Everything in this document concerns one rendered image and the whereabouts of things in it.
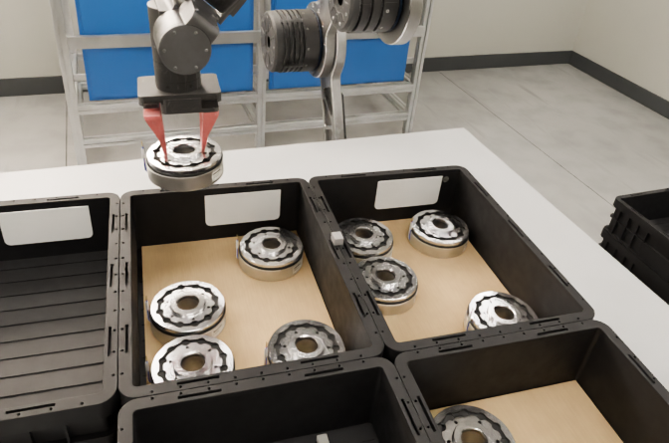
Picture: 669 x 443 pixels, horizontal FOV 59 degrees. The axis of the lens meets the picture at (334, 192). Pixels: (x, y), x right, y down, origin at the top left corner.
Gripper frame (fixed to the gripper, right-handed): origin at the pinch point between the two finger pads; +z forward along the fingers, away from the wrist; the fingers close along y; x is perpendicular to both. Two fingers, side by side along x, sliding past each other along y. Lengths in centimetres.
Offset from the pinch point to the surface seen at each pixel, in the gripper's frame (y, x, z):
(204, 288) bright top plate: 1.0, -8.1, 19.1
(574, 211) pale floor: 176, 108, 110
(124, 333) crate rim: -9.0, -21.9, 11.8
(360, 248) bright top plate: 26.6, -3.1, 19.8
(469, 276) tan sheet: 44, -10, 23
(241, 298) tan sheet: 6.2, -8.0, 22.2
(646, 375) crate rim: 50, -40, 13
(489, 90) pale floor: 207, 246, 111
